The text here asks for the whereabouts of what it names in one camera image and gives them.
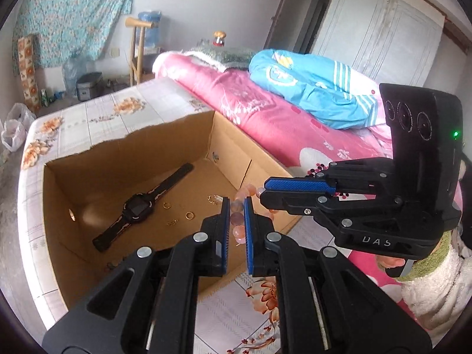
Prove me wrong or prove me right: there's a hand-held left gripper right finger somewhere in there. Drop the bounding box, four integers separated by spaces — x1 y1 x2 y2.
242 195 433 354

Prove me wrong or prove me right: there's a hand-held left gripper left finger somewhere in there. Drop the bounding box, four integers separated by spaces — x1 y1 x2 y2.
42 198 232 354

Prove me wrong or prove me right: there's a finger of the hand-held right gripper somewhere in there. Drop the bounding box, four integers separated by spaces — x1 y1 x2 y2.
264 157 398 197
259 190 403 230

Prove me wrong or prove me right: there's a pink orange bead bracelet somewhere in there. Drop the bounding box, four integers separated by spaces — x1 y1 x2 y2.
229 183 276 246

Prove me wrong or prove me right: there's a purple black smart watch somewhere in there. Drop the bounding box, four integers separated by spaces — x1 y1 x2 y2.
92 162 194 253

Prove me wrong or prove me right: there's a brown cardboard box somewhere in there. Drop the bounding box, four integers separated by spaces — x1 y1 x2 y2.
42 110 307 330

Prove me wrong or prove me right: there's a person's right hand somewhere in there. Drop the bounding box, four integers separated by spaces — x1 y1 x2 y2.
375 254 392 276

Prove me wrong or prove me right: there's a pink floral blanket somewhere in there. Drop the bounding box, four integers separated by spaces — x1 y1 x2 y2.
153 52 461 303

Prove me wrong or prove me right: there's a blue striped jacket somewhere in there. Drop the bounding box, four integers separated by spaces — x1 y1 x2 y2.
249 48 385 130

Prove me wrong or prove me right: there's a white wardrobe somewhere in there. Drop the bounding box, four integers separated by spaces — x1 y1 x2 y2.
312 0 445 94

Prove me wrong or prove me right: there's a grey green speckled pillow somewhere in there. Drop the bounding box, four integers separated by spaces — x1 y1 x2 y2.
183 46 259 73

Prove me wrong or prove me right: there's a grey door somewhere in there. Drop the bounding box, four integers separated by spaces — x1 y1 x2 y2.
263 0 337 57

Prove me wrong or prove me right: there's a wooden crutch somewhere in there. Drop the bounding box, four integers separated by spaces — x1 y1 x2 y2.
124 17 149 86

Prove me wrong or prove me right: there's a blue water jug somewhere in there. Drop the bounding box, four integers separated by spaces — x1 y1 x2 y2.
138 10 163 49

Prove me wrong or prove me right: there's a white plastic bag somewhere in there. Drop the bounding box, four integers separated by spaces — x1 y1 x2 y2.
0 102 37 153

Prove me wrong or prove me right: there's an orange patterned folded mat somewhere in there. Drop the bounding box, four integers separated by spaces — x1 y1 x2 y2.
13 34 42 116

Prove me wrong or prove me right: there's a teal floral hanging cloth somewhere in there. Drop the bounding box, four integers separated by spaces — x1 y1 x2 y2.
13 0 139 69

